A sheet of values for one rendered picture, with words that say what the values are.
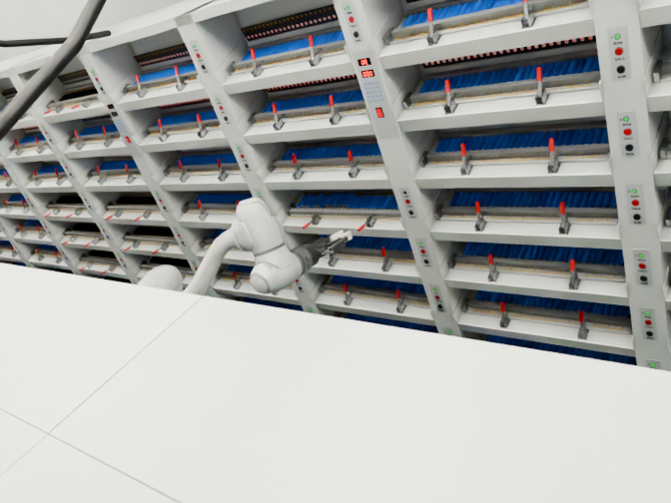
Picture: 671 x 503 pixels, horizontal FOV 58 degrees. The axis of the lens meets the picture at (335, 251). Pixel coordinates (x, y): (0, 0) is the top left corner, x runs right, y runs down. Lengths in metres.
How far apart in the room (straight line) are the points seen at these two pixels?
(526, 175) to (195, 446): 1.57
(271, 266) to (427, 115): 0.65
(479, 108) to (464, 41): 0.20
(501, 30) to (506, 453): 1.49
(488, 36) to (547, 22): 0.15
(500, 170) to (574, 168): 0.21
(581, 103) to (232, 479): 1.48
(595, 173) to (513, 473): 1.53
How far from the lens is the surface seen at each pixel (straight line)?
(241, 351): 0.39
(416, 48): 1.80
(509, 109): 1.75
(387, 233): 2.19
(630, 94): 1.65
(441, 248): 2.16
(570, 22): 1.62
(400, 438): 0.29
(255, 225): 1.81
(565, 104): 1.69
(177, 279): 2.29
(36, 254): 4.95
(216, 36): 2.37
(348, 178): 2.16
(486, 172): 1.89
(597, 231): 1.88
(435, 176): 1.96
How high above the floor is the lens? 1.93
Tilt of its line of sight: 28 degrees down
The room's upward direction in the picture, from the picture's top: 21 degrees counter-clockwise
